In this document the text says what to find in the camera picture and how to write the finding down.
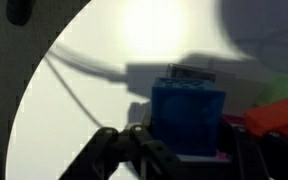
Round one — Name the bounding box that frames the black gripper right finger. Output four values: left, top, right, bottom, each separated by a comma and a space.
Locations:
232, 126, 288, 180

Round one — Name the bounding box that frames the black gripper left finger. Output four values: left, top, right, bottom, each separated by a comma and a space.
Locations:
59, 125, 191, 180

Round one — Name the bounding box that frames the blue block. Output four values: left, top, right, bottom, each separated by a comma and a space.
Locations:
151, 78, 226, 156

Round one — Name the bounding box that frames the orange block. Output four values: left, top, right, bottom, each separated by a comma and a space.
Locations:
244, 99, 288, 137

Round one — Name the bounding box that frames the green block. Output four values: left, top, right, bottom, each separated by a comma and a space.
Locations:
254, 75, 288, 106

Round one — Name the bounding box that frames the grey block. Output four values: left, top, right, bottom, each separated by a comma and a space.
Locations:
166, 64, 216, 82

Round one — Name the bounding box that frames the round white table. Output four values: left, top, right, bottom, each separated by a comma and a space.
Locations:
5, 0, 288, 180

